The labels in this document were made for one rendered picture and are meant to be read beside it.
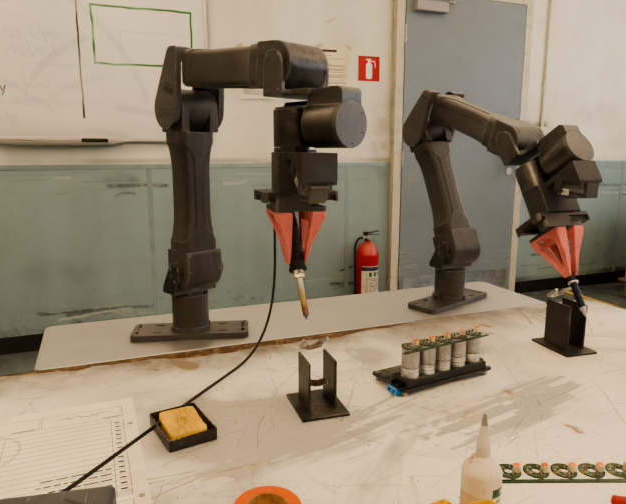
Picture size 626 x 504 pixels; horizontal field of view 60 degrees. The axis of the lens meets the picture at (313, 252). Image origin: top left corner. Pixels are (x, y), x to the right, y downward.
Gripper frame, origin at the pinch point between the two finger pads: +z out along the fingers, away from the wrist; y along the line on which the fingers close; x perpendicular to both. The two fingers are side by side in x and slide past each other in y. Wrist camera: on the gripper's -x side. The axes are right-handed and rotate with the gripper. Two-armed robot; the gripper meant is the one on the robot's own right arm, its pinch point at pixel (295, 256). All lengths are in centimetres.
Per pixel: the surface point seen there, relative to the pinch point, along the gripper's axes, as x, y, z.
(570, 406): -19.4, 30.4, 17.4
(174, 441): -15.1, -17.9, 16.2
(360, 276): 244, 112, 65
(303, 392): -9.6, -1.8, 15.3
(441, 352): -8.6, 18.1, 12.8
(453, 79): 259, 183, -60
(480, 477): -35.8, 5.6, 12.2
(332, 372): -11.0, 1.5, 12.5
